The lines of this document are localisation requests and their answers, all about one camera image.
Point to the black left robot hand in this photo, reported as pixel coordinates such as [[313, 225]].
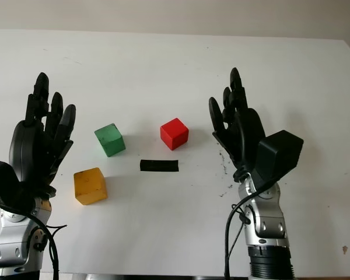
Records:
[[26, 151]]

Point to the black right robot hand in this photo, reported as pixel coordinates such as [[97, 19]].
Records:
[[246, 134]]

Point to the red wooden block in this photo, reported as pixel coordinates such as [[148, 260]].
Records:
[[175, 134]]

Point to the yellow wooden block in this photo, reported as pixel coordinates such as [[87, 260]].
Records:
[[90, 186]]

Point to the green wooden block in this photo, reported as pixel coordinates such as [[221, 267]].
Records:
[[111, 141]]

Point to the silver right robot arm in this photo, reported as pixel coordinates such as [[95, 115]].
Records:
[[268, 230]]

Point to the black tape strip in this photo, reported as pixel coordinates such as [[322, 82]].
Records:
[[159, 165]]

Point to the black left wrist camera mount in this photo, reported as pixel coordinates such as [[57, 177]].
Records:
[[1, 183]]

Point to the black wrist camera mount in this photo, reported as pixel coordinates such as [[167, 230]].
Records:
[[1, 183], [280, 157]]

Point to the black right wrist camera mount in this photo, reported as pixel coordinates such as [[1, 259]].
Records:
[[280, 157]]

